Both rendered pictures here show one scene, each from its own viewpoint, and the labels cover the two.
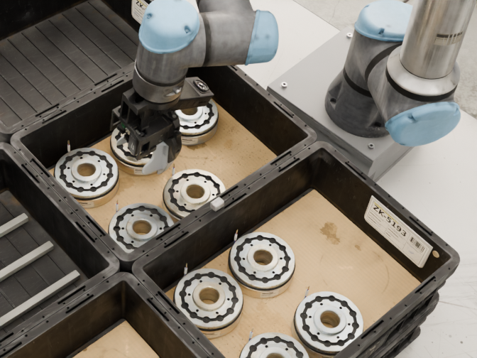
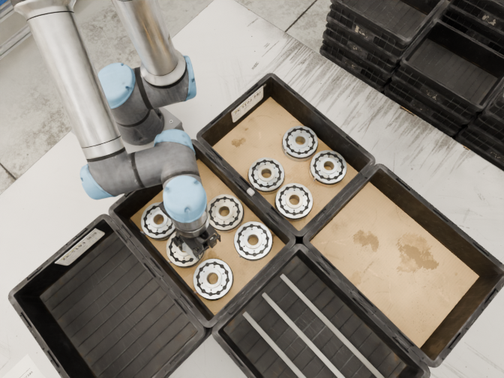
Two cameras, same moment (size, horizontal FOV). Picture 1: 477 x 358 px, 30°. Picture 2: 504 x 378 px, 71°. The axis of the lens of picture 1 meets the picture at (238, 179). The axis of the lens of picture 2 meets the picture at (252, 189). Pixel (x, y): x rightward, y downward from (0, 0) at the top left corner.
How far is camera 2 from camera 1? 0.83 m
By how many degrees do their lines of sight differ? 39
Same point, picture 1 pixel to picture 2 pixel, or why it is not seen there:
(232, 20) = (175, 156)
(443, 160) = not seen: hidden behind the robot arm
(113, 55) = (100, 276)
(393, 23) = (121, 80)
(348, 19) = not seen: outside the picture
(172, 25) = (195, 191)
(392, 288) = (269, 114)
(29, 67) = (113, 334)
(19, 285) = (291, 308)
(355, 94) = (145, 121)
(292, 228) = (237, 161)
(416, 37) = (163, 55)
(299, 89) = not seen: hidden behind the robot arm
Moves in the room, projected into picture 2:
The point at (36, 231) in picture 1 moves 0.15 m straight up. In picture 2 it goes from (252, 304) to (250, 304)
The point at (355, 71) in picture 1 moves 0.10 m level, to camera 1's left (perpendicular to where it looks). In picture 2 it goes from (137, 115) to (129, 148)
